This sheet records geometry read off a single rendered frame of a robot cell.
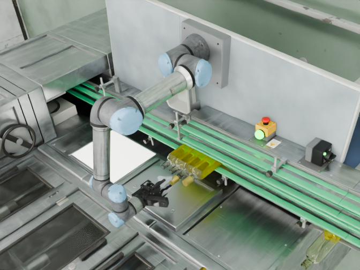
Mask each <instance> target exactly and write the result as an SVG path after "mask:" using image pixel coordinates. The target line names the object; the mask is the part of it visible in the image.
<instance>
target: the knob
mask: <svg viewBox="0 0 360 270"><path fill-rule="evenodd" d="M335 158H336V155H335V154H333V153H332V152H331V151H327V152H326V155H325V156H324V160H325V161H333V160H334V159H335Z"/></svg>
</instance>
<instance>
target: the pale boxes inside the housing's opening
mask: <svg viewBox="0 0 360 270"><path fill-rule="evenodd" d="M65 93H66V92H63V93H61V94H59V95H57V96H55V97H53V98H51V99H49V100H47V101H46V103H47V102H49V101H51V100H53V99H55V98H57V97H59V96H61V95H63V94H65ZM56 101H57V102H59V104H60V108H59V110H58V111H57V112H55V113H52V114H51V112H53V111H54V110H55V109H56V108H57V104H56V103H54V102H50V103H48V104H47V106H48V110H49V113H50V116H51V120H52V123H53V125H57V124H59V123H61V122H63V121H65V120H67V119H68V118H70V117H72V116H74V115H76V114H77V110H76V106H75V105H74V104H72V103H70V102H69V101H67V100H65V99H63V98H61V97H60V98H58V99H56Z"/></svg>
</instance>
